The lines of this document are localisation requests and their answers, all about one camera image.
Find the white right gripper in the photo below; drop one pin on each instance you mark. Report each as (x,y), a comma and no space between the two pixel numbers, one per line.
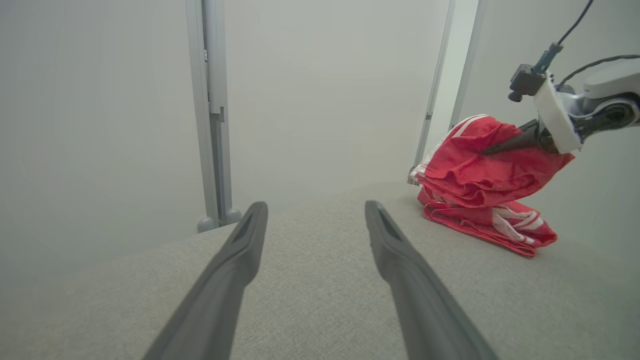
(557,120)

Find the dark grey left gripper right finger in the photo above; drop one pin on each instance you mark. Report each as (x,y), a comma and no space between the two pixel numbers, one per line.
(415,300)

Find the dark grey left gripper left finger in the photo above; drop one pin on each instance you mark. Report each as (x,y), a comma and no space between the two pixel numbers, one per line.
(225,290)

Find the red shorts with white stripe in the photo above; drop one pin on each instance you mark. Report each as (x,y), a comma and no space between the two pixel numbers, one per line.
(480,170)

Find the red white basketball jersey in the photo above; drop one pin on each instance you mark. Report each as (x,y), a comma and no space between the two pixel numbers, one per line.
(480,220)

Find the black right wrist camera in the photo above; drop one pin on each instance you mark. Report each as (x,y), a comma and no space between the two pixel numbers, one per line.
(525,82)

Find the grey partition corner post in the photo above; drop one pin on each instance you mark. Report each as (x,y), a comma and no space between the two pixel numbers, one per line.
(440,75)

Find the grey partition joint post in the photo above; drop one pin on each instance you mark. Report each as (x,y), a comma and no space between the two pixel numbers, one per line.
(212,100)

